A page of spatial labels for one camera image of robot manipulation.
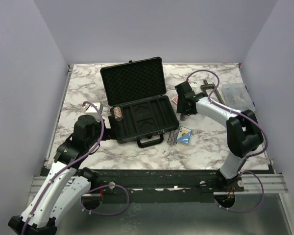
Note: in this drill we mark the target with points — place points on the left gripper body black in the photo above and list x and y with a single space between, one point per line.
109 133

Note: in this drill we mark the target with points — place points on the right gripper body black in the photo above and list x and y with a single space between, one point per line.
181 108

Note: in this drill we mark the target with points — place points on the red tan poker chip stack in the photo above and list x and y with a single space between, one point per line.
117 113

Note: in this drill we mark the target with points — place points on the blue tan poker chip stack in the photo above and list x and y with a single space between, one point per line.
172 139

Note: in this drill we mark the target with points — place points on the black poker carrying case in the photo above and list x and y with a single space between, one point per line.
139 89

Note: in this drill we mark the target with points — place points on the purple poker chip stack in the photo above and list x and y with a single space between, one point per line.
182 117

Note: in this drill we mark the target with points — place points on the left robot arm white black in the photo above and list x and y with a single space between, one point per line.
65 182

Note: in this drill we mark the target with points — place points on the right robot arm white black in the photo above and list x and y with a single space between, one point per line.
243 132

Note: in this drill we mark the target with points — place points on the red playing card deck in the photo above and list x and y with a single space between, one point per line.
175 100

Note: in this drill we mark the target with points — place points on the black metal clamp tool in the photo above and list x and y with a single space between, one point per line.
211 87

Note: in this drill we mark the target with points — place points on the blue playing card deck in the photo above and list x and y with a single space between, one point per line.
184 135

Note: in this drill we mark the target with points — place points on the clear plastic parts box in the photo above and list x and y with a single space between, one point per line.
237 97

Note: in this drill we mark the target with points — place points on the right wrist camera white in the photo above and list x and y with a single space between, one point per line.
194 86

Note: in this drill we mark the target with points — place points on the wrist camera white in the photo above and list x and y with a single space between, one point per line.
194 86
93 110

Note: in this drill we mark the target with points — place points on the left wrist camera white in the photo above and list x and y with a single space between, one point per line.
93 110

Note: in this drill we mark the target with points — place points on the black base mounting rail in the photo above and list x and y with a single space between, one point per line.
118 194

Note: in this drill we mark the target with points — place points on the aluminium extrusion rail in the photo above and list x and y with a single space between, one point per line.
205 181

